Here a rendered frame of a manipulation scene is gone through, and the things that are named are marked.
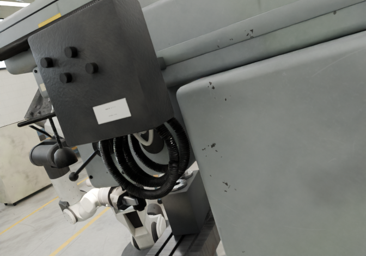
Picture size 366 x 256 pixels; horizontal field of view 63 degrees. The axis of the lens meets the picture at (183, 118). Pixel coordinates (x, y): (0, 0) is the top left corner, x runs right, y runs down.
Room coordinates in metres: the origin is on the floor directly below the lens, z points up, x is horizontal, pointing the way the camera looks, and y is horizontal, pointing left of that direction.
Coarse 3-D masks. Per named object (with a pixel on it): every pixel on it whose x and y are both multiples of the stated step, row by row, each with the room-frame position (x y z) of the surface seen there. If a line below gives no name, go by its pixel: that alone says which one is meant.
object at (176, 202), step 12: (180, 180) 1.22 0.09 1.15; (192, 180) 1.21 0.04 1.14; (180, 192) 1.13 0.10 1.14; (192, 192) 1.17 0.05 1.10; (204, 192) 1.30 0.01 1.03; (168, 204) 1.15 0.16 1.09; (180, 204) 1.13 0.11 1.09; (192, 204) 1.13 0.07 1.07; (204, 204) 1.25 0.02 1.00; (168, 216) 1.15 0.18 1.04; (180, 216) 1.14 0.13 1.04; (192, 216) 1.12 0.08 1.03; (204, 216) 1.21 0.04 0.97; (180, 228) 1.14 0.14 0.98; (192, 228) 1.13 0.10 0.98
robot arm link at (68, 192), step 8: (64, 176) 1.25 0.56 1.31; (56, 184) 1.24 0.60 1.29; (64, 184) 1.25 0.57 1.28; (72, 184) 1.27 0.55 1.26; (64, 192) 1.25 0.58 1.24; (72, 192) 1.27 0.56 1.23; (80, 192) 1.31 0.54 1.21; (64, 200) 1.26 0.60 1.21; (72, 200) 1.26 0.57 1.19; (64, 208) 1.26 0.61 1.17; (64, 216) 1.26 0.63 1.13; (72, 216) 1.23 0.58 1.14
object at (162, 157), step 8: (168, 88) 0.76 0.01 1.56; (176, 88) 0.79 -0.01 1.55; (176, 104) 0.77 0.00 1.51; (176, 112) 0.76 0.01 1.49; (168, 128) 0.74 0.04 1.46; (184, 128) 0.77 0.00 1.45; (128, 136) 0.79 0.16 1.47; (144, 136) 0.77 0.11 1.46; (152, 144) 0.76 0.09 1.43; (160, 144) 0.75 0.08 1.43; (144, 152) 0.78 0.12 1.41; (152, 152) 0.76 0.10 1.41; (160, 152) 0.76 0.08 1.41; (192, 152) 0.77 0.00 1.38; (136, 160) 0.79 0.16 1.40; (152, 160) 0.77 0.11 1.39; (160, 160) 0.76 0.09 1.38; (168, 160) 0.75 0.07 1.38; (192, 160) 0.76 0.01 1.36; (144, 168) 0.79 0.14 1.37
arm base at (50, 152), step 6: (36, 144) 1.31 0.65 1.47; (42, 144) 1.32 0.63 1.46; (48, 144) 1.31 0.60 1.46; (54, 144) 1.23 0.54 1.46; (66, 144) 1.27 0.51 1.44; (30, 150) 1.28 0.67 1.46; (48, 150) 1.21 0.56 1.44; (54, 150) 1.22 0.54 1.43; (30, 156) 1.27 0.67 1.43; (48, 156) 1.20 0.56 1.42; (54, 162) 1.21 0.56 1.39
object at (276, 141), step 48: (336, 48) 0.46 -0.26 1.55; (192, 96) 0.57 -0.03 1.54; (240, 96) 0.53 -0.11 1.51; (288, 96) 0.49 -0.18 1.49; (336, 96) 0.46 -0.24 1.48; (192, 144) 0.59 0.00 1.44; (240, 144) 0.54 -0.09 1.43; (288, 144) 0.50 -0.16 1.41; (336, 144) 0.47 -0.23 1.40; (240, 192) 0.55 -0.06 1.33; (288, 192) 0.51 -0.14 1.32; (336, 192) 0.48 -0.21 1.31; (240, 240) 0.57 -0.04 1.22; (288, 240) 0.52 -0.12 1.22; (336, 240) 0.49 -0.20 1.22
